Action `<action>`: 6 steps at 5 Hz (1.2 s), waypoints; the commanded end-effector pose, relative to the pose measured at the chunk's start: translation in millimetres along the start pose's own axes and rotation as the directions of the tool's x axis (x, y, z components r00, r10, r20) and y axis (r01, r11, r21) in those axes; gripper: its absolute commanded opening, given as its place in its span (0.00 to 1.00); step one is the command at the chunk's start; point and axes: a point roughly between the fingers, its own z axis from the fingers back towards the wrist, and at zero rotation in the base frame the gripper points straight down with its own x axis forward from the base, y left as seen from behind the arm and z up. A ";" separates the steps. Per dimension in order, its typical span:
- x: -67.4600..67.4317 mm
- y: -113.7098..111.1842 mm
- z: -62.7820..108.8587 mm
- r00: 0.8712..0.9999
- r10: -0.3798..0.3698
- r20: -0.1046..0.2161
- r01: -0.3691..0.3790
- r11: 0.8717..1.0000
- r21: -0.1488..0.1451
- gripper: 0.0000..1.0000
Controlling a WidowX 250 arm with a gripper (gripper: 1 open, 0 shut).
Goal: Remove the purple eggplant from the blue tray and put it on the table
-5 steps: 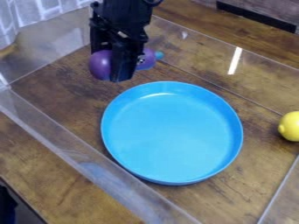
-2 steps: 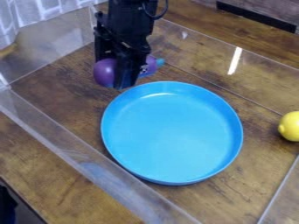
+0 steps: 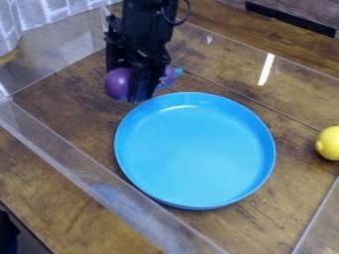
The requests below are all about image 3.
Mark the clear acrylic enclosure wall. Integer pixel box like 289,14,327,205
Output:
0,4,339,254

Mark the yellow lemon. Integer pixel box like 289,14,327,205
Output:
315,126,339,161

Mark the blue round tray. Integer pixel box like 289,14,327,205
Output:
114,92,275,210

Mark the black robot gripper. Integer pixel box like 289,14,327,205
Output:
104,0,179,103

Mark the white patterned curtain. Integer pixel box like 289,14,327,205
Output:
0,0,122,57

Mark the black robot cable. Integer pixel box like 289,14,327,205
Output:
159,0,194,27

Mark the purple toy eggplant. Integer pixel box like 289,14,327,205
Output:
104,65,185,101

